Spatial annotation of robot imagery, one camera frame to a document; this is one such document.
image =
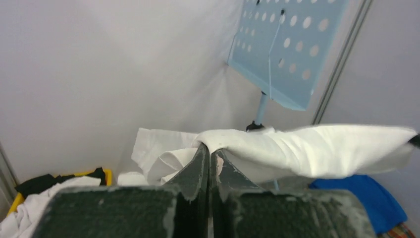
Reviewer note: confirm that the folded plaid shirt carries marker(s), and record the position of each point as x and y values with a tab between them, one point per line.
399	231

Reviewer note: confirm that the blue printed t-shirt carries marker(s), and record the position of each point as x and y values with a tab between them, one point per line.
383	210

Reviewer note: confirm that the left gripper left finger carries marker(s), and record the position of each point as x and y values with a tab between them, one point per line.
177	209

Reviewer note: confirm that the light blue music stand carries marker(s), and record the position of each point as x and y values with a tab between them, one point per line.
288	48

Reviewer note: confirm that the white crumpled garment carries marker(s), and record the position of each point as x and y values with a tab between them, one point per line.
21	223

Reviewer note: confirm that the black garment in tray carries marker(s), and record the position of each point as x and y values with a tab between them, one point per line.
44	182

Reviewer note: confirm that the yellow plastic tray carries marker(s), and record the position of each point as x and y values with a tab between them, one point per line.
20	199

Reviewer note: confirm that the white long-sleeve shirt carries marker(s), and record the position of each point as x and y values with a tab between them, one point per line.
321	151

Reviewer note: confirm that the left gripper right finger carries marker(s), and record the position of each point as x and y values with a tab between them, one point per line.
242	209

